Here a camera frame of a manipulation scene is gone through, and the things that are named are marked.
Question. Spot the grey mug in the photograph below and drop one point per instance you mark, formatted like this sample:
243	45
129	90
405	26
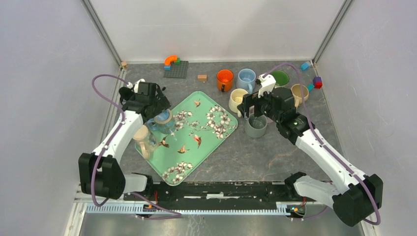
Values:
255	127

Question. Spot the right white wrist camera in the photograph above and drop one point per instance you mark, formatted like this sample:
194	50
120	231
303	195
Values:
267	83

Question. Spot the orange curved block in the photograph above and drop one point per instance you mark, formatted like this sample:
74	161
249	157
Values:
170	61

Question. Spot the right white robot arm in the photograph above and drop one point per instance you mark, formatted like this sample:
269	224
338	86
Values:
353	195

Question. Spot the black mounting base rail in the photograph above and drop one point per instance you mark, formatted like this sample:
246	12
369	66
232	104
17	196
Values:
221	195

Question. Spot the green floral tray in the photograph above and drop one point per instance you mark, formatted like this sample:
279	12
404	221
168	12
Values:
201	125

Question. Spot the blue tan small mug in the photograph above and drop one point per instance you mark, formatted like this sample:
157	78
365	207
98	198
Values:
163	122

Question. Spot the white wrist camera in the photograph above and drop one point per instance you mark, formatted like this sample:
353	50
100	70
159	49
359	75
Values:
267	83
135	86

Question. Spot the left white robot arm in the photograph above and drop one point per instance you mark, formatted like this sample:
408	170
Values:
100	173

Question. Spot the cream paisley mug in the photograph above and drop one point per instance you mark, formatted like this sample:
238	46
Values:
146	141

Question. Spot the purple red block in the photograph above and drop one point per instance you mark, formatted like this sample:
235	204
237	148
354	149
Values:
317	82

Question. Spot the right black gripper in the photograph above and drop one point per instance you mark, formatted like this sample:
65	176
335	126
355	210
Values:
250	100

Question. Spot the floral cream mug green inside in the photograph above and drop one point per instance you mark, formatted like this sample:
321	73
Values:
281	78

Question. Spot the blue block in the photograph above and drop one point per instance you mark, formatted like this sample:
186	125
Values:
305	65

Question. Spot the grey lego baseplate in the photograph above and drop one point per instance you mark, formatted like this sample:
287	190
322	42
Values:
177	71

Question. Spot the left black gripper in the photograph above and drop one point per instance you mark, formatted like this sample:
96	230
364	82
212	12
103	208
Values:
150	117

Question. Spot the orange mug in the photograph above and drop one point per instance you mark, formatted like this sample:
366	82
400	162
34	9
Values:
225	80

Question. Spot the brown wooden block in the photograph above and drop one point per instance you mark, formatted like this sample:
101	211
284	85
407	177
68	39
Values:
202	77

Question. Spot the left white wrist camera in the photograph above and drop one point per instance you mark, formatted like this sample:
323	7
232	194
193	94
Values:
135	86

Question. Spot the light blue ribbed mug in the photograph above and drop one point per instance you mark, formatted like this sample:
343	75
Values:
246	80

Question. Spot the tan ceramic mug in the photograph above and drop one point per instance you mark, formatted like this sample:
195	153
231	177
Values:
300	94

